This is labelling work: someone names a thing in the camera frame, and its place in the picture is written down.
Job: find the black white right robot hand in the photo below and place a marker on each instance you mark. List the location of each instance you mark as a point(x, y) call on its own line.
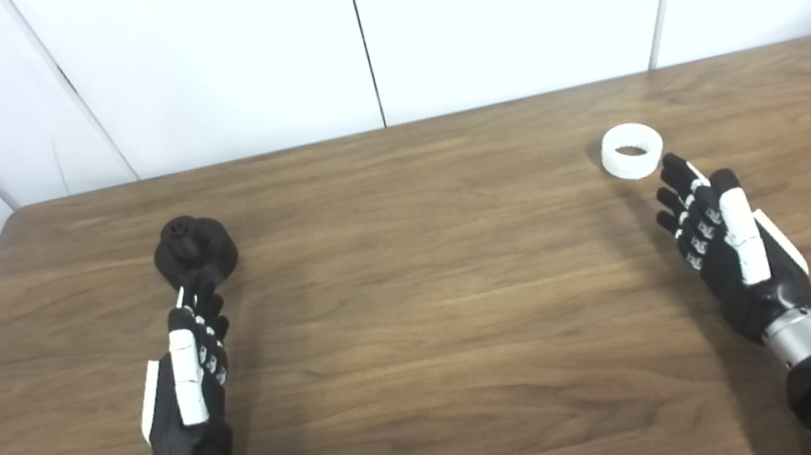
point(742, 245)

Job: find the round black plastic part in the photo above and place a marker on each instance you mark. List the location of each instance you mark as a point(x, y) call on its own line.
point(199, 250)

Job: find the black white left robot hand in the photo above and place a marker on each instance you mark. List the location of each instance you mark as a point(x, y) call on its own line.
point(188, 379)

